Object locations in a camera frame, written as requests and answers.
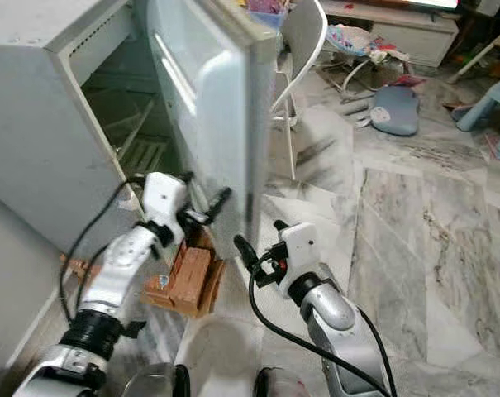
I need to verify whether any grey fridge door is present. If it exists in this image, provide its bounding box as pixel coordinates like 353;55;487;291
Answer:
146;0;285;259

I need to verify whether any grey fridge body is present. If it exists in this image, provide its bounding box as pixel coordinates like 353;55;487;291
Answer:
0;0;201;265

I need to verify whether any wooden pallet base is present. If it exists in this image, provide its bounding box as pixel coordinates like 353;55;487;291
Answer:
61;232;227;320

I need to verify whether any robot right leg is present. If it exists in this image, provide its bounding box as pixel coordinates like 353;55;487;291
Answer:
252;367;317;397

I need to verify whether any robot leg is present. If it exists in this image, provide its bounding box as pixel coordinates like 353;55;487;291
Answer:
121;364;191;397
252;367;317;397

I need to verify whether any robot left leg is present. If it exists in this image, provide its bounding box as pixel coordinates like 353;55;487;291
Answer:
121;364;191;397

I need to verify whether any blue-grey cushion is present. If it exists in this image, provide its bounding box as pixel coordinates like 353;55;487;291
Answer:
369;85;421;137

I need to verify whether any white plastic chair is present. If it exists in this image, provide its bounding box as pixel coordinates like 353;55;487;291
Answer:
270;0;330;181

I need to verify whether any red fabric item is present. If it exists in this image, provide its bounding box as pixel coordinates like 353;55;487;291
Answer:
388;74;429;88

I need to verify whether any baby bouncer seat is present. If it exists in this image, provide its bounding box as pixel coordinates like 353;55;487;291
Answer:
316;23;414;96

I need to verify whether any white low cabinet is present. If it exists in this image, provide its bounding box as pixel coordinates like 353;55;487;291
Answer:
320;0;461;69

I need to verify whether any light blue plastic stool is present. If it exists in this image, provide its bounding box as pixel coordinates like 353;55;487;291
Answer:
455;66;500;162

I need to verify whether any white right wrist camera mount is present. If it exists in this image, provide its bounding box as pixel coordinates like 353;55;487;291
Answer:
279;222;323;282

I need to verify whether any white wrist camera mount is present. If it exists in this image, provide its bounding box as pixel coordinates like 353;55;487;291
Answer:
140;171;189;237
279;222;323;282

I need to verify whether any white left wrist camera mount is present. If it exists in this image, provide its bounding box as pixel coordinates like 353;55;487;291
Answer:
140;171;189;237

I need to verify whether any wire fridge rack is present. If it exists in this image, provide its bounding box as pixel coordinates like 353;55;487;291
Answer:
117;99;169;179

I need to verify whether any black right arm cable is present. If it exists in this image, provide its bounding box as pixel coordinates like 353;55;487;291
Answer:
248;265;395;397

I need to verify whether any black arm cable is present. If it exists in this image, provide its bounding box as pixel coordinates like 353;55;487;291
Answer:
60;177;147;323
248;265;395;397

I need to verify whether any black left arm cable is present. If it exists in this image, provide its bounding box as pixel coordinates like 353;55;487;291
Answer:
60;177;147;323

